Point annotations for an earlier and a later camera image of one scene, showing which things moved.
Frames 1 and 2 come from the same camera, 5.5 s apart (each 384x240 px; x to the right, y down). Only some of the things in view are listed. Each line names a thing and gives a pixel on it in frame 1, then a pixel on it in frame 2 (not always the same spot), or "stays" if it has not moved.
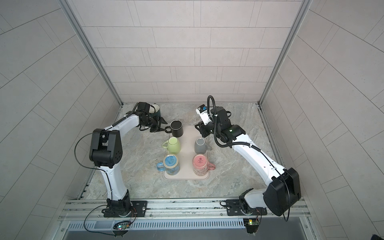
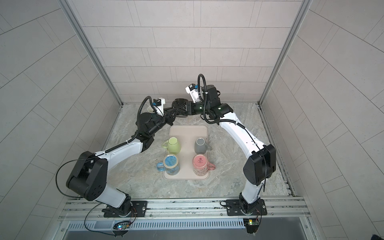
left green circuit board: [121, 228] stays
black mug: [176, 128] → [180, 104]
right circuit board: [252, 225] stays
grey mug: [200, 146] stays
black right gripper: [203, 130] → [191, 108]
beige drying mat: [186, 155] stays
